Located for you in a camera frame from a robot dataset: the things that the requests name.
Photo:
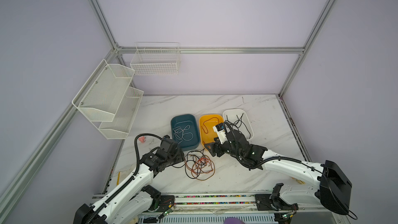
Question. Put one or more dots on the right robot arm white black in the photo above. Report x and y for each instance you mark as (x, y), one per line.
(324, 183)

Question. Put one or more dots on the dark teal plastic bin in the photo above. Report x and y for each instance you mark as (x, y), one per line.
(185, 131)

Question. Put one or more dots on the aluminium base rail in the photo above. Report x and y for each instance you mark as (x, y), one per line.
(224, 202)

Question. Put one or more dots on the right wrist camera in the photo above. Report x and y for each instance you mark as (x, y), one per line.
(221, 133)

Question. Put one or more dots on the upper white mesh shelf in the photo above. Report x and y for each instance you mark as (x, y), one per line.
(99, 99)

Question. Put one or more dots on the lower white mesh shelf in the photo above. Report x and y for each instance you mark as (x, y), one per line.
(120, 127)

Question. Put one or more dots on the white wire wall basket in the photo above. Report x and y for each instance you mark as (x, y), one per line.
(156, 58)

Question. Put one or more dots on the white mesh shelf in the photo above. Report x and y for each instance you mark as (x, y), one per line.
(99, 99)
(120, 127)

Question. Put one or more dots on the white plastic bin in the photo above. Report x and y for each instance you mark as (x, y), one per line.
(239, 120)

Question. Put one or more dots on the purple object at edge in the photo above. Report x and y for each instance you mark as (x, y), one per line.
(233, 220)

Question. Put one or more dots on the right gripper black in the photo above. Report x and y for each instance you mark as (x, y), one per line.
(215, 145)

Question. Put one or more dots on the yellow plastic bin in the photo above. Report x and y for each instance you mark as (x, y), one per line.
(206, 124)

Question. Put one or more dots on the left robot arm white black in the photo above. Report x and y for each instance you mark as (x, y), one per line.
(133, 177)

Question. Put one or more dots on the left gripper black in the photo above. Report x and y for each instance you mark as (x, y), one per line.
(179, 155)

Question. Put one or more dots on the small pink green ball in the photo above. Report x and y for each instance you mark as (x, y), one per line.
(142, 139)

